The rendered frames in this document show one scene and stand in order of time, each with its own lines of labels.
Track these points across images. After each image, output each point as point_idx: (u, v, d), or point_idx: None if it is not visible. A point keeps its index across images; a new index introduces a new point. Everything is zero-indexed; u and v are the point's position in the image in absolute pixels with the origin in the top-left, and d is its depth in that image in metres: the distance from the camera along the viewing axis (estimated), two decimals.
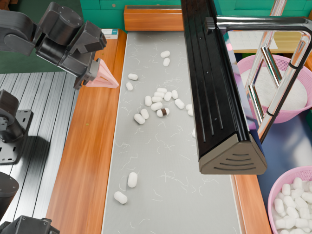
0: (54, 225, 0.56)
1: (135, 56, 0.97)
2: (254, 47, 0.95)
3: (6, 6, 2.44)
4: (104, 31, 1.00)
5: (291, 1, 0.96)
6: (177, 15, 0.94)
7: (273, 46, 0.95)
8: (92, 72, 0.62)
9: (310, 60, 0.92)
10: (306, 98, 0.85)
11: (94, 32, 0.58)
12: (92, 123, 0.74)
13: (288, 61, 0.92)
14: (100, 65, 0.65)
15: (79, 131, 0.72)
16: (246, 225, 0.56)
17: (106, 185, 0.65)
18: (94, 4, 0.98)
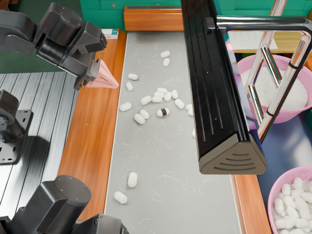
0: None
1: (135, 56, 0.97)
2: (254, 47, 0.95)
3: (6, 6, 2.44)
4: (104, 31, 1.00)
5: (291, 1, 0.96)
6: (177, 15, 0.94)
7: (273, 46, 0.95)
8: (93, 73, 0.62)
9: (310, 60, 0.92)
10: (306, 98, 0.85)
11: (95, 33, 0.58)
12: (92, 123, 0.74)
13: (288, 61, 0.92)
14: (100, 66, 0.65)
15: (79, 131, 0.72)
16: (246, 225, 0.56)
17: (106, 185, 0.65)
18: (94, 4, 0.98)
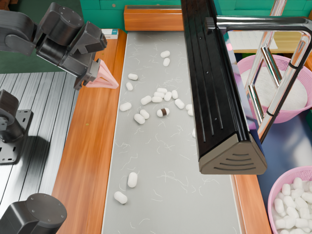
0: None
1: (135, 56, 0.97)
2: (254, 47, 0.95)
3: (6, 6, 2.44)
4: (104, 31, 1.00)
5: (291, 1, 0.96)
6: (177, 15, 0.94)
7: (273, 46, 0.95)
8: (93, 73, 0.62)
9: (310, 60, 0.92)
10: (306, 98, 0.85)
11: (95, 33, 0.58)
12: (92, 123, 0.74)
13: (288, 61, 0.92)
14: (100, 66, 0.65)
15: (79, 131, 0.72)
16: (246, 225, 0.56)
17: (106, 185, 0.65)
18: (94, 4, 0.98)
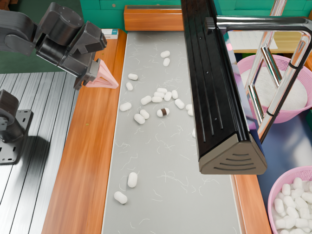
0: (54, 225, 0.56)
1: (135, 56, 0.97)
2: (254, 47, 0.95)
3: (6, 6, 2.44)
4: (104, 31, 1.00)
5: (291, 1, 0.96)
6: (177, 15, 0.94)
7: (273, 46, 0.95)
8: (92, 73, 0.62)
9: (310, 60, 0.92)
10: (306, 98, 0.85)
11: (95, 33, 0.58)
12: (92, 123, 0.74)
13: (288, 61, 0.92)
14: (100, 66, 0.65)
15: (79, 131, 0.72)
16: (246, 225, 0.56)
17: (106, 185, 0.65)
18: (94, 4, 0.98)
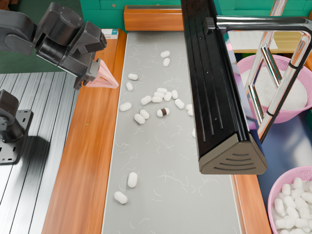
0: (54, 225, 0.56)
1: (135, 56, 0.97)
2: (254, 47, 0.95)
3: (6, 6, 2.44)
4: (104, 31, 1.00)
5: (291, 1, 0.96)
6: (177, 15, 0.94)
7: (273, 46, 0.95)
8: (92, 73, 0.62)
9: (310, 60, 0.92)
10: (306, 98, 0.85)
11: (95, 33, 0.58)
12: (92, 123, 0.74)
13: (288, 61, 0.92)
14: (100, 66, 0.65)
15: (79, 131, 0.72)
16: (246, 225, 0.56)
17: (106, 185, 0.65)
18: (94, 4, 0.98)
